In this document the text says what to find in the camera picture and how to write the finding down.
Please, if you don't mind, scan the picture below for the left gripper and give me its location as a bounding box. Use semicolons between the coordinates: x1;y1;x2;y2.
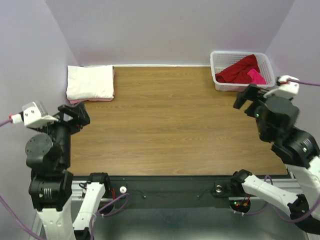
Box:
34;99;91;166

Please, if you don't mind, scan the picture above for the white and green t-shirt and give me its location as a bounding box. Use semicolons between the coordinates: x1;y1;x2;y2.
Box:
66;64;115;100

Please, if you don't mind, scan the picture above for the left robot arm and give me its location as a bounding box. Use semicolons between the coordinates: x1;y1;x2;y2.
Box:
22;102;111;240

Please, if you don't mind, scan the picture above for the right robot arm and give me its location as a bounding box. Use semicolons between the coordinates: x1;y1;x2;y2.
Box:
230;84;320;235

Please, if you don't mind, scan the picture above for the folded pink t-shirt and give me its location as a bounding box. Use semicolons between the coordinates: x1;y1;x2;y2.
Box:
68;69;116;105

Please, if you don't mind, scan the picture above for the magenta t-shirt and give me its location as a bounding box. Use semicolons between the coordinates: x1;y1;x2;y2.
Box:
247;69;267;85

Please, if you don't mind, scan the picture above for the dark red t-shirt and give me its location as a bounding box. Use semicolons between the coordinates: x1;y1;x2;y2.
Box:
215;54;260;84

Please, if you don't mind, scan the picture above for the white plastic basket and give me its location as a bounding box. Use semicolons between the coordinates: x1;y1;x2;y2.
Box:
210;50;276;92

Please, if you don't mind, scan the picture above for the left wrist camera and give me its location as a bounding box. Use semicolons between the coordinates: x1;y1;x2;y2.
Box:
9;101;59;129

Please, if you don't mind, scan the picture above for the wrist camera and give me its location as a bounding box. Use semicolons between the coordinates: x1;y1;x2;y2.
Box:
9;101;59;129
263;75;300;100

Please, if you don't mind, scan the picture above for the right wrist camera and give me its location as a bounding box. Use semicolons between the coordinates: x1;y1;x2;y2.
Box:
263;75;300;100

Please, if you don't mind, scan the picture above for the aluminium frame rail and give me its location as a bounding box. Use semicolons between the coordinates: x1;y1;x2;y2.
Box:
71;180;87;201

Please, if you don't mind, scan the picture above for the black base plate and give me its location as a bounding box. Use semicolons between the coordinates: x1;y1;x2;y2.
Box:
71;174;288;210

